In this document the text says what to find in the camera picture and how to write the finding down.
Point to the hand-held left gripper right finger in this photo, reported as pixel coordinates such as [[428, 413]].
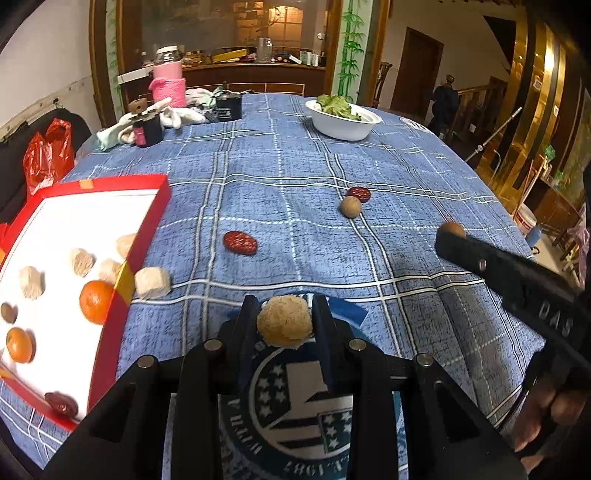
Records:
[[323, 332]]

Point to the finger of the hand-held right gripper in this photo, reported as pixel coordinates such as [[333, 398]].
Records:
[[475, 258]]

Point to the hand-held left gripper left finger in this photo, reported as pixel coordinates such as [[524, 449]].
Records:
[[244, 332]]

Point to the brown longan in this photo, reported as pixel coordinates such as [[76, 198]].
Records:
[[350, 206], [452, 228], [8, 312]]

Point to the round beige pastry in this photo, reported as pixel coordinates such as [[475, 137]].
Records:
[[281, 321]]

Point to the beige cube pastry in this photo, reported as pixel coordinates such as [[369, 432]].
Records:
[[82, 262], [110, 271], [32, 281], [125, 244], [152, 282]]

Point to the orange mandarin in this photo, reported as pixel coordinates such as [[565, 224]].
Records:
[[96, 301], [19, 344]]

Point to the red date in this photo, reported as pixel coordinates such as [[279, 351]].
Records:
[[240, 242], [61, 403], [359, 194]]

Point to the red box with white inside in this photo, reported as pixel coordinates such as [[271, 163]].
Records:
[[69, 221]]

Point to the person's right hand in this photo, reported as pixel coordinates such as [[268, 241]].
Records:
[[542, 410]]

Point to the white bucket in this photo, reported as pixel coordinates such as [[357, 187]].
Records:
[[526, 219]]

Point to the long mop pole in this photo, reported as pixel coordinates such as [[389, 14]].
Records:
[[494, 134]]

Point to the blue plaid tablecloth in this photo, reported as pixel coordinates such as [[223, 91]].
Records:
[[286, 175]]

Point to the white bowl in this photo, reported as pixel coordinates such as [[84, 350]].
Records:
[[344, 129]]

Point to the wooden chair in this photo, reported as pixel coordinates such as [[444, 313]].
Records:
[[381, 85]]

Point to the brown wooden door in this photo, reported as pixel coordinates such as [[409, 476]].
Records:
[[415, 69]]

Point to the green lettuce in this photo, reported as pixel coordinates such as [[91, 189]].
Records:
[[337, 106]]

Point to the black jar with pink label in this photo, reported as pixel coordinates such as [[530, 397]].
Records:
[[147, 131]]

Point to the black jar with white label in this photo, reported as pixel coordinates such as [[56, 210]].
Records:
[[228, 108]]

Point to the white gloves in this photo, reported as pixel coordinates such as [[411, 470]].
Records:
[[184, 115]]

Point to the mint green cloth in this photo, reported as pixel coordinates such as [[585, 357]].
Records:
[[108, 138]]

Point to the white cloth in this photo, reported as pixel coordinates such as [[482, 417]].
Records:
[[198, 97]]

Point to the pink bottle with knit sleeve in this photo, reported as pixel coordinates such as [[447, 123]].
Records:
[[168, 87]]

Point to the wooden glass cabinet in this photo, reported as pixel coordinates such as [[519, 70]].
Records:
[[277, 76]]

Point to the red plastic bag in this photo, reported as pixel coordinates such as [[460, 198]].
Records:
[[46, 161]]

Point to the black leather sofa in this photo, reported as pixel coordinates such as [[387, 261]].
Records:
[[11, 175]]

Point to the glass jug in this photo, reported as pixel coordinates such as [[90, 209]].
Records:
[[264, 50]]

